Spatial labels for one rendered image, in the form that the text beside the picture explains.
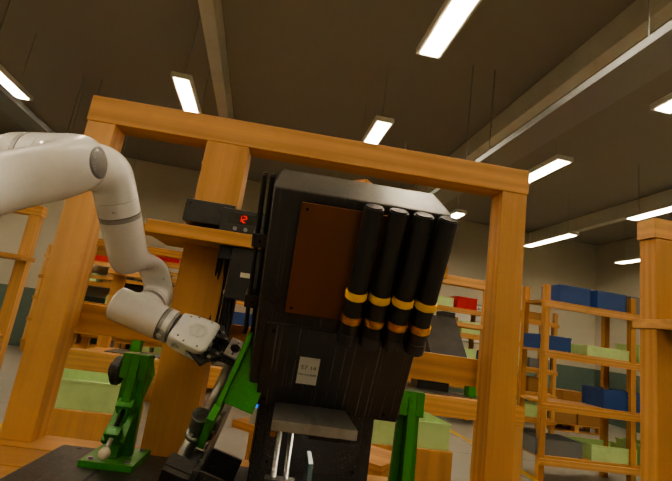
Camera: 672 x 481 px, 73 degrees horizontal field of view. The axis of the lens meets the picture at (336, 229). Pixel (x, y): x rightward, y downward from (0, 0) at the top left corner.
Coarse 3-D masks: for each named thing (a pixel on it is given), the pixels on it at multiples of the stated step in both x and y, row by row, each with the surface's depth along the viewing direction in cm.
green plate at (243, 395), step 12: (252, 336) 103; (240, 360) 101; (240, 372) 102; (228, 384) 100; (240, 384) 101; (252, 384) 102; (228, 396) 101; (240, 396) 101; (252, 396) 101; (240, 408) 100; (252, 408) 101
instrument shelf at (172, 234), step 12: (144, 228) 130; (156, 228) 130; (168, 228) 131; (180, 228) 131; (192, 228) 131; (204, 228) 132; (168, 240) 141; (180, 240) 137; (192, 240) 134; (204, 240) 131; (216, 240) 131; (228, 240) 132; (240, 240) 132; (444, 276) 136
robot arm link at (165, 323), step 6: (168, 312) 112; (174, 312) 112; (162, 318) 110; (168, 318) 110; (174, 318) 112; (162, 324) 110; (168, 324) 110; (156, 330) 110; (162, 330) 109; (168, 330) 110; (156, 336) 110; (162, 336) 111; (162, 342) 112
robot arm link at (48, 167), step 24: (24, 144) 80; (48, 144) 75; (72, 144) 77; (96, 144) 81; (0, 168) 70; (24, 168) 73; (48, 168) 75; (72, 168) 77; (96, 168) 80; (0, 192) 70; (24, 192) 73; (48, 192) 76; (72, 192) 79
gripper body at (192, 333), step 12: (180, 324) 112; (192, 324) 113; (204, 324) 114; (216, 324) 116; (168, 336) 109; (180, 336) 109; (192, 336) 110; (204, 336) 111; (180, 348) 109; (192, 348) 108; (204, 348) 109
